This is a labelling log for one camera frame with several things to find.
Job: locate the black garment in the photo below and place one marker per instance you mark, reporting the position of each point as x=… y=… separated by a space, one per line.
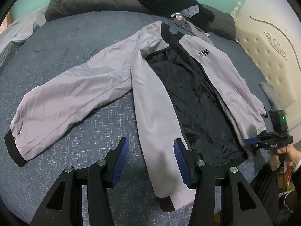
x=164 y=2

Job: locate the bed with blue sheet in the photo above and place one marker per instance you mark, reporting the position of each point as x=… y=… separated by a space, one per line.
x=70 y=146

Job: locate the pale blue cloth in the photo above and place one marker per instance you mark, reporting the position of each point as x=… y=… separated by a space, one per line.
x=191 y=10

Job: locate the dark grey rolled duvet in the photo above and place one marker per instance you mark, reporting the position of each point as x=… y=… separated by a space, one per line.
x=94 y=1

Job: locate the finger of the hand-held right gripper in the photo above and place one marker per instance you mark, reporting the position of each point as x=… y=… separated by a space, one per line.
x=251 y=140

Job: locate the cream tufted headboard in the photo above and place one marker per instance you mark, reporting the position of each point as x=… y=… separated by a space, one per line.
x=265 y=28

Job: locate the grey pants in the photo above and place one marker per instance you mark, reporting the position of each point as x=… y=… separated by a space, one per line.
x=195 y=30

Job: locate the light grey blanket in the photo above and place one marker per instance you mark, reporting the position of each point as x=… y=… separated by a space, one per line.
x=16 y=33

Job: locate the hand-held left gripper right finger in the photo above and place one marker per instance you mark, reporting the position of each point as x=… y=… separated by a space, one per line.
x=180 y=160

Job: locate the person's leg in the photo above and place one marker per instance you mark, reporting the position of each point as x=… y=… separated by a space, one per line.
x=263 y=188

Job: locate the person's right forearm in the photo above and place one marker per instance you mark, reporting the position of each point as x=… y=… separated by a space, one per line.
x=298 y=168

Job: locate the grey jacket with black trim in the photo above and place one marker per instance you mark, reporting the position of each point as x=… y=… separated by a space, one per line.
x=105 y=80

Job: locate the person's right hand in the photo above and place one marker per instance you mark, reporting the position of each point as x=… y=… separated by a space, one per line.
x=294 y=155

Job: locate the white cloth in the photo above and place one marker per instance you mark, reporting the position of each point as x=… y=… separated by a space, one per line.
x=207 y=34

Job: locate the shiny silver cloth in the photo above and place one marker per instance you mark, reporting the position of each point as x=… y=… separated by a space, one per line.
x=176 y=16

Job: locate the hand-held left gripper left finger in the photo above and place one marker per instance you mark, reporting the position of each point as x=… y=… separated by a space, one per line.
x=121 y=160

